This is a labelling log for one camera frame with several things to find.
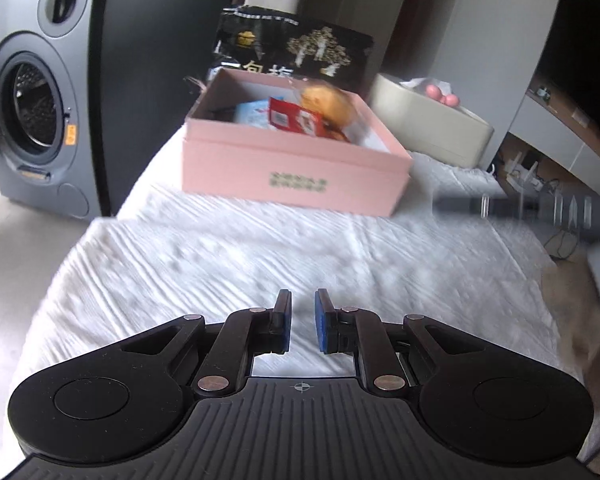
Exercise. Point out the pink bead ornament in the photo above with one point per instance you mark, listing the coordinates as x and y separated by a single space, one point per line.
435 91

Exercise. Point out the black television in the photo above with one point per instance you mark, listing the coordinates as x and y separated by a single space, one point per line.
580 35

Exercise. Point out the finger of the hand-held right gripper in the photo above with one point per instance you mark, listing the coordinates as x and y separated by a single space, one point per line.
520 210

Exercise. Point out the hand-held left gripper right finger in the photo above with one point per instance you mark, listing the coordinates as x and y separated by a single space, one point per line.
322 322

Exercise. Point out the pink cardboard box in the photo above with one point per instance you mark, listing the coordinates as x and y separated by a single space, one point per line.
290 170

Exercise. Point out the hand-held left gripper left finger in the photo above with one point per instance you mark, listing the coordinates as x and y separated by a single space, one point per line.
282 322

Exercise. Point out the golden bun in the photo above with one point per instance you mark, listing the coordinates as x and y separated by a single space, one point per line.
327 102

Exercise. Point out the white tissue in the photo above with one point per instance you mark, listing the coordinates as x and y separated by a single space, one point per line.
420 84

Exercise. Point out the grey washing machine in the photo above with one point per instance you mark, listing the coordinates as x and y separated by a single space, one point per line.
35 90

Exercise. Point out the dark grey cabinet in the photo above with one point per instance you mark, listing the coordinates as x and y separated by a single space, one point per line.
155 60

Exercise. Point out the red yellow snack packet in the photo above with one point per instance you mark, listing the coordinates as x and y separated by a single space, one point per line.
292 117

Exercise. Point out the white wall shelf unit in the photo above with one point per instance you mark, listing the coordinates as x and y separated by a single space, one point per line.
555 150

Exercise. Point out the blue white snack packet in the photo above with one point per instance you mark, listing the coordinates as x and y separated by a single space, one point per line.
252 112

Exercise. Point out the black gold-print snack bag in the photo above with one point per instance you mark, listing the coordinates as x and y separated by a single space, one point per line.
290 45

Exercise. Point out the white textured cloth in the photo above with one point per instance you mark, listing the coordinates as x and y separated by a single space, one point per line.
230 260

